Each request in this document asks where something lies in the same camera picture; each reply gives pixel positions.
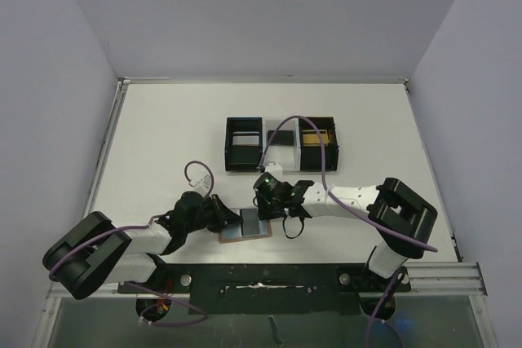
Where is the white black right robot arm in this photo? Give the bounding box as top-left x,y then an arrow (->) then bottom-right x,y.
253,173 -> 438,290

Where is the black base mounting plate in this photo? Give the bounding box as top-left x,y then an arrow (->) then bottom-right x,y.
117,262 -> 411,316

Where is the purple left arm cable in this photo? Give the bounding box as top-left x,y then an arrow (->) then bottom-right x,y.
48,160 -> 215,328

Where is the white bin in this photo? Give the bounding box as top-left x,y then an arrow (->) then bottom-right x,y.
262,117 -> 301,173

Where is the black bin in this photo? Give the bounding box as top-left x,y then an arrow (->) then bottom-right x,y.
299,117 -> 339,172
224,117 -> 263,173

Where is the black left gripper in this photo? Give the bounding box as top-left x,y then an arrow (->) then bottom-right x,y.
184,193 -> 242,233

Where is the black card in bin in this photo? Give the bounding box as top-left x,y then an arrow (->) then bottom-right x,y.
267,130 -> 295,146

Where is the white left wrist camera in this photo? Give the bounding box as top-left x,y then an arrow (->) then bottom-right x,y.
189,175 -> 215,196

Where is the dark card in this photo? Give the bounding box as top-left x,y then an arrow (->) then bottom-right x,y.
240,208 -> 260,238

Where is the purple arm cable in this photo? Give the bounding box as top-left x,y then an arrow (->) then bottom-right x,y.
48,160 -> 215,328
256,114 -> 440,348

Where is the gold card in bin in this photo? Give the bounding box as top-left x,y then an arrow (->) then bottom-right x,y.
302,130 -> 330,146

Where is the silver card in bin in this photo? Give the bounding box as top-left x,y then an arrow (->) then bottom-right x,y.
232,131 -> 261,147

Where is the tan leather card holder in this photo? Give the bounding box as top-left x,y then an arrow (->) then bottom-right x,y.
218,207 -> 272,244

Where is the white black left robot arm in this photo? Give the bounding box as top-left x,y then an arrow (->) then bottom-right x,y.
42,192 -> 243,300

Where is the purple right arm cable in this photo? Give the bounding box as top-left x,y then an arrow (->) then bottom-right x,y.
256,114 -> 440,348

